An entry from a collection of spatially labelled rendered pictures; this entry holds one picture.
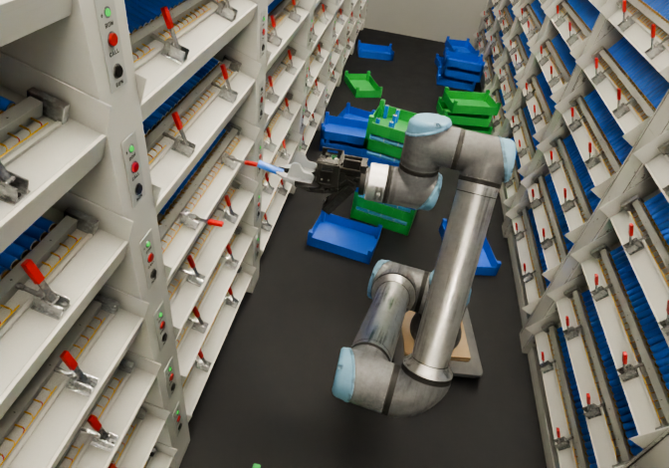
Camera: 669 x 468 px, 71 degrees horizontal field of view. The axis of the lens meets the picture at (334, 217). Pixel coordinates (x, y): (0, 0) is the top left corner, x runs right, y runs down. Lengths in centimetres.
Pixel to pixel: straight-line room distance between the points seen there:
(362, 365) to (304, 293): 88
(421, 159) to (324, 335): 98
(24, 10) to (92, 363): 58
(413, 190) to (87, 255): 66
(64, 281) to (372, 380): 66
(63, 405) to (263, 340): 101
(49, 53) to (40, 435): 55
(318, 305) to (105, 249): 122
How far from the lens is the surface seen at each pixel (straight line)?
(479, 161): 102
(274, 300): 192
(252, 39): 136
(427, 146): 102
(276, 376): 173
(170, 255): 109
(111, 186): 79
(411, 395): 111
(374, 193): 108
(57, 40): 70
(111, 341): 96
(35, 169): 67
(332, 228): 226
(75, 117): 74
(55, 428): 90
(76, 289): 79
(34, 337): 75
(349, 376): 112
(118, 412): 112
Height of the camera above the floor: 147
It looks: 39 degrees down
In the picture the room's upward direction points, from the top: 9 degrees clockwise
